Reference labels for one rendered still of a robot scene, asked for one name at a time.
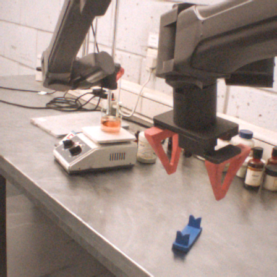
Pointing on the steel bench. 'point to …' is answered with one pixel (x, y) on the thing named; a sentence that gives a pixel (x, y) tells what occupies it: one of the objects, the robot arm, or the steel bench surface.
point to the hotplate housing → (101, 156)
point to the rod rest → (188, 234)
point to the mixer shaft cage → (89, 41)
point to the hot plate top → (93, 132)
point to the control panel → (73, 146)
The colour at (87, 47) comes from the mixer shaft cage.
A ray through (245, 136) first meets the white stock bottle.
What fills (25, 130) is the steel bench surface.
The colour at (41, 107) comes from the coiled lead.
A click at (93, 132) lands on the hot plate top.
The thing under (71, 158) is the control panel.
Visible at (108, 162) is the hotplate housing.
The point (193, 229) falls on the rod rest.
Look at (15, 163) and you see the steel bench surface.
